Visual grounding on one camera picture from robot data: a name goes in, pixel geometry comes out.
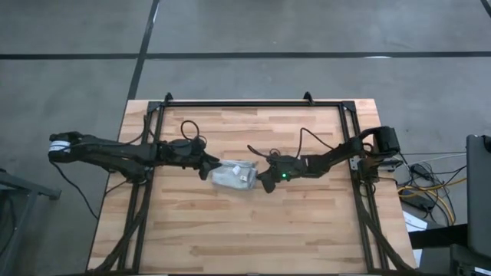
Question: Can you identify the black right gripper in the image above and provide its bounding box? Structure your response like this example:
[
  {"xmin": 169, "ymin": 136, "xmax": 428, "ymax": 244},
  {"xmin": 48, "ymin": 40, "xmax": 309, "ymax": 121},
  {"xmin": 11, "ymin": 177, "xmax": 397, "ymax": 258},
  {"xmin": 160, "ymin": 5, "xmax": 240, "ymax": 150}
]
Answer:
[{"xmin": 255, "ymin": 154, "xmax": 308, "ymax": 194}]

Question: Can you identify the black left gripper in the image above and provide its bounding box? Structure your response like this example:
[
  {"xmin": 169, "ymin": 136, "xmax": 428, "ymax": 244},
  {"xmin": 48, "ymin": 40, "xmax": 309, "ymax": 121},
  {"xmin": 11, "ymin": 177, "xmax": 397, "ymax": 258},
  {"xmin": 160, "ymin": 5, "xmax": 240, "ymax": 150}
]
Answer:
[{"xmin": 160, "ymin": 137, "xmax": 223, "ymax": 181}]

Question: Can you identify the white waffle weave towel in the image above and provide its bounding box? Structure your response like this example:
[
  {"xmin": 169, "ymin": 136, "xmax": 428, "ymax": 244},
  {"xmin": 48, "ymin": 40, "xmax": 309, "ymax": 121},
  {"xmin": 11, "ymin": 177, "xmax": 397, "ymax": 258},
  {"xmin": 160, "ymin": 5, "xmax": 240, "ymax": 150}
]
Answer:
[{"xmin": 210, "ymin": 159, "xmax": 259, "ymax": 191}]

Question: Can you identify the white paper sheet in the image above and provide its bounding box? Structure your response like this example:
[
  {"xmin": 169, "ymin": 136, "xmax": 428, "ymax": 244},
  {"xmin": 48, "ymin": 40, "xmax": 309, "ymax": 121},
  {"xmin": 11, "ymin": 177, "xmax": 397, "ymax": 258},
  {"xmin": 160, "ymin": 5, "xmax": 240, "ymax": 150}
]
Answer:
[{"xmin": 402, "ymin": 210, "xmax": 429, "ymax": 233}]

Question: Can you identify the black power brick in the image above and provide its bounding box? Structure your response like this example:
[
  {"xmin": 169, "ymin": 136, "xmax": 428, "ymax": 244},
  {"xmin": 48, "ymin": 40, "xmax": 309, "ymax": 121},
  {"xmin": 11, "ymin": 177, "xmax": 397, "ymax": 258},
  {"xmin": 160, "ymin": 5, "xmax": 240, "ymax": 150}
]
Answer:
[{"xmin": 400, "ymin": 195, "xmax": 437, "ymax": 212}]

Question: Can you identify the black metal stand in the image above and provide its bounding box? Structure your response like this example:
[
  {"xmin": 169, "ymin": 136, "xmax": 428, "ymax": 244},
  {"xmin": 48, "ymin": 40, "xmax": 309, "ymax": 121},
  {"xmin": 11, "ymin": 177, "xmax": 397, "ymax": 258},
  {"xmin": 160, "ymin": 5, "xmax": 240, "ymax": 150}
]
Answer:
[{"xmin": 408, "ymin": 224, "xmax": 491, "ymax": 276}]

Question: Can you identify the grey metal stand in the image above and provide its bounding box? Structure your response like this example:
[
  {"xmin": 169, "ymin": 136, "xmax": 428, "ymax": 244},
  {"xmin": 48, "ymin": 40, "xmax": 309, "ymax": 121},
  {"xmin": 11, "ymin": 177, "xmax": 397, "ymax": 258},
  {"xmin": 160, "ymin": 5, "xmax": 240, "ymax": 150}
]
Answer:
[{"xmin": 0, "ymin": 168, "xmax": 62, "ymax": 276}]

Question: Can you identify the grey equipment case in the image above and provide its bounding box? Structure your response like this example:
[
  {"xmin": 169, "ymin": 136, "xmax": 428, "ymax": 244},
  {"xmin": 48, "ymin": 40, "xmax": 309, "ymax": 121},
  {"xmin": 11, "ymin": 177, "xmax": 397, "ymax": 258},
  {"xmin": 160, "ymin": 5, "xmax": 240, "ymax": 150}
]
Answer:
[{"xmin": 466, "ymin": 133, "xmax": 491, "ymax": 258}]

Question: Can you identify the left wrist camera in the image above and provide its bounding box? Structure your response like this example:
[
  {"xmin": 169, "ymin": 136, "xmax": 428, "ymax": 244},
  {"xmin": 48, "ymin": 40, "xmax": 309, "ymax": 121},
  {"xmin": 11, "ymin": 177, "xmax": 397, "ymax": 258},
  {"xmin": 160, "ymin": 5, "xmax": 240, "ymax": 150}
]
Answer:
[{"xmin": 183, "ymin": 136, "xmax": 207, "ymax": 154}]

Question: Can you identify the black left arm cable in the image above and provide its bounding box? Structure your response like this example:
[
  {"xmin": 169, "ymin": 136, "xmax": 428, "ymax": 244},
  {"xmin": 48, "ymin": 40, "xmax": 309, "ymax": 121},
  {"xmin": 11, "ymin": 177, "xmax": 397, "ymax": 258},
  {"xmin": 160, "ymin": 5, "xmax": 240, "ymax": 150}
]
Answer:
[{"xmin": 180, "ymin": 120, "xmax": 208, "ymax": 146}]

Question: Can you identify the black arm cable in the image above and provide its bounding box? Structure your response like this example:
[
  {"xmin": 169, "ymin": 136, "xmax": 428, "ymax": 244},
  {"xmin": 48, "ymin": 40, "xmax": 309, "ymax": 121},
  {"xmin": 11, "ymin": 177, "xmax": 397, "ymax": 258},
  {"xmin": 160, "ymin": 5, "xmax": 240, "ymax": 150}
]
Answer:
[
  {"xmin": 247, "ymin": 127, "xmax": 335, "ymax": 158},
  {"xmin": 180, "ymin": 120, "xmax": 208, "ymax": 146}
]

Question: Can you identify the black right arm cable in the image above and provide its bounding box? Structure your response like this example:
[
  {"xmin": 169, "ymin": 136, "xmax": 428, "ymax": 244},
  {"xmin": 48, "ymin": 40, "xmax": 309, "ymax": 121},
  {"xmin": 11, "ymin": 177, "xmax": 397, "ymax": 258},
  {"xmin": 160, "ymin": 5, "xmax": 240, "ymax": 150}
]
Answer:
[{"xmin": 247, "ymin": 127, "xmax": 335, "ymax": 158}]

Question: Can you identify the black metal table frame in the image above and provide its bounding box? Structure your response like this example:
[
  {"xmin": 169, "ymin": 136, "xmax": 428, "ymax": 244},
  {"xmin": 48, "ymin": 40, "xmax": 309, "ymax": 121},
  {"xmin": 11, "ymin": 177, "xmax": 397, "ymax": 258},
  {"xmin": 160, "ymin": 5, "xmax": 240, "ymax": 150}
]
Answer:
[{"xmin": 87, "ymin": 91, "xmax": 417, "ymax": 275}]

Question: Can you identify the yellow floor cable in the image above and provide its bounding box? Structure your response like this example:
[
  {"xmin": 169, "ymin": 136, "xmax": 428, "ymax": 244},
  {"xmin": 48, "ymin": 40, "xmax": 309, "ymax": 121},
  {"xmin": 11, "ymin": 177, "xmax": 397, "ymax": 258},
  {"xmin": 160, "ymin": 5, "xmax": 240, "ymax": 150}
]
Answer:
[{"xmin": 397, "ymin": 178, "xmax": 467, "ymax": 227}]

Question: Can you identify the black floor cable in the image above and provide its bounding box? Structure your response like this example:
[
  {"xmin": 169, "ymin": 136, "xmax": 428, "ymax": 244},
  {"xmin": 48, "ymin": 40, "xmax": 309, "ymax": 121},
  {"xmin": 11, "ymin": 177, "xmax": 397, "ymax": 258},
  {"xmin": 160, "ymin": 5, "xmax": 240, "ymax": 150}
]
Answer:
[{"xmin": 406, "ymin": 163, "xmax": 467, "ymax": 185}]

